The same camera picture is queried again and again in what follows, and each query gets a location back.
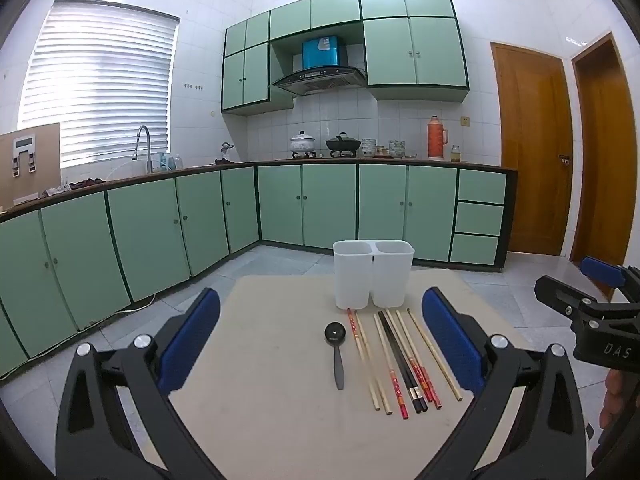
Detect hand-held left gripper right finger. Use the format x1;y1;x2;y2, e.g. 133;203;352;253
417;286;588;480

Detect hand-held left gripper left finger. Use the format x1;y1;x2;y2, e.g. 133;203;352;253
55;287;223;480

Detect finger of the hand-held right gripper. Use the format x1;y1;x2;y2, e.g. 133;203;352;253
534;274;599;319
581;256;629;289

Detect plain wooden chopstick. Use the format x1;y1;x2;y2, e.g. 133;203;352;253
354;310;393;416
406;308;463;402

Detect white two-compartment utensil holder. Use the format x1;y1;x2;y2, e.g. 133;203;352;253
333;240;415;310

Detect black spoon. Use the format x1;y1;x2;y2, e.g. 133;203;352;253
324;322;347;391

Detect person's right hand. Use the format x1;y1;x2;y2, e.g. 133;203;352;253
599;370;627;429

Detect brown wooden door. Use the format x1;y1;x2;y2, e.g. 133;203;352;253
490;41;574;257
571;32;633;302

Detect green base cabinets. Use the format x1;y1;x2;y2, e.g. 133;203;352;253
0;159;519;378

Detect dark cloth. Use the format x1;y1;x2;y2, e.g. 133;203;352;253
41;177;107;198

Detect orange thermos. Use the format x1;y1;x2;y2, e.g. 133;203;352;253
426;115;449;161

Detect steel kitchen faucet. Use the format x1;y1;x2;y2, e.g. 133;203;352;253
132;125;155;174

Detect black wok with lid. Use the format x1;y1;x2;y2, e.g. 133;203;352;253
325;132;362;158

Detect white lidded pot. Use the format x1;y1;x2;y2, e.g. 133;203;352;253
289;130;317;159

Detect white window blinds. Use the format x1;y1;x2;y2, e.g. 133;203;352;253
18;0;181;167

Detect black range hood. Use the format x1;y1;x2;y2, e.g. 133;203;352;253
271;66;367;96

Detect blue hood chimney cover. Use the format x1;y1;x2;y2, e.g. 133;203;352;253
301;36;347;69

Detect white floor cable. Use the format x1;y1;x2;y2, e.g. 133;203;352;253
116;292;157;315

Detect green wall cabinets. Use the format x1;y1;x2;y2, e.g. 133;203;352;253
221;0;470;117

